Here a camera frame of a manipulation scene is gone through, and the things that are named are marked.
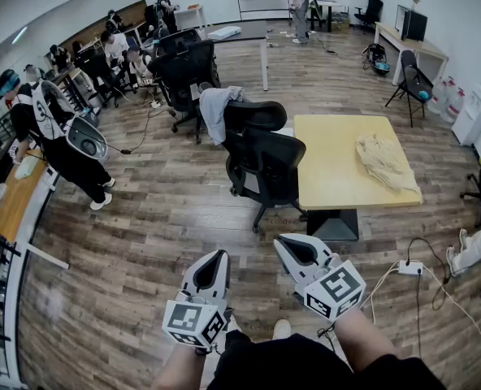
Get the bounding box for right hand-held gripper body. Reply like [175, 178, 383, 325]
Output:
[295, 253, 366, 323]

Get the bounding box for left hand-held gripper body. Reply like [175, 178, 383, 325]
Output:
[162, 286, 233, 349]

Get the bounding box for black mesh office chair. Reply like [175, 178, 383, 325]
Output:
[222, 99, 309, 235]

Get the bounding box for grey clothes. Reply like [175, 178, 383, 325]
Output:
[199, 86, 245, 146]

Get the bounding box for person's left forearm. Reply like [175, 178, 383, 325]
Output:
[150, 341, 207, 390]

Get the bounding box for person's right forearm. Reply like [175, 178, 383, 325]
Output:
[333, 309, 400, 373]

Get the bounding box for black folding chair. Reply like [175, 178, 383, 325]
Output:
[384, 50, 433, 128]

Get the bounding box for black office chair with tag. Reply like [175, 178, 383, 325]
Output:
[154, 38, 223, 145]

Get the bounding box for person's right white shoe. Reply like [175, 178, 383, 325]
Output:
[272, 318, 293, 340]

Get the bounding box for person's black clothing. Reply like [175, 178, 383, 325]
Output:
[207, 329, 449, 390]

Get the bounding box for yellow square table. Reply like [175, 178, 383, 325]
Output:
[292, 114, 423, 242]

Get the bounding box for beige crumpled cloth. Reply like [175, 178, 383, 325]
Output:
[354, 132, 423, 196]

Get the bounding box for grey and white backpack rig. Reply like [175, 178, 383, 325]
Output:
[31, 80, 108, 161]

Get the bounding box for clear water bottle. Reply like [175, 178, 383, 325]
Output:
[441, 87, 465, 124]
[427, 77, 449, 115]

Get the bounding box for black backpack rig on floor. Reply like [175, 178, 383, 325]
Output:
[362, 42, 391, 76]

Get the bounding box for white pad on desk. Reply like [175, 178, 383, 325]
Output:
[15, 154, 37, 180]

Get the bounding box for white water dispenser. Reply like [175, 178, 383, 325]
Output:
[451, 57, 481, 148]

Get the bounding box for light wooden desk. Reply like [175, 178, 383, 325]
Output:
[373, 21, 449, 87]

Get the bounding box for grey table with white legs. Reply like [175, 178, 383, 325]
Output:
[199, 19, 270, 92]

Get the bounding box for white flat box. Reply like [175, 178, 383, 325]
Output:
[206, 25, 241, 41]

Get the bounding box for black computer case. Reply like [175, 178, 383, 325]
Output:
[401, 9, 428, 43]

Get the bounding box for desk with black legs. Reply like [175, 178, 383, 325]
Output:
[309, 0, 343, 32]

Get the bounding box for white framed monitor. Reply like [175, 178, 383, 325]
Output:
[394, 4, 410, 32]

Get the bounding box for small white table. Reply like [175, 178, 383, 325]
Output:
[175, 4, 207, 30]

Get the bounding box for black power cable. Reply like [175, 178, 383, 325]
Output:
[406, 237, 449, 312]

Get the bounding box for white power cable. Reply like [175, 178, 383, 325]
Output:
[362, 262, 481, 345]

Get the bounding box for long black floor cable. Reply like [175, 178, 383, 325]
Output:
[106, 91, 163, 154]

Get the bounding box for brown wooden desk white frame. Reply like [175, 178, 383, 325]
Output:
[0, 152, 70, 270]

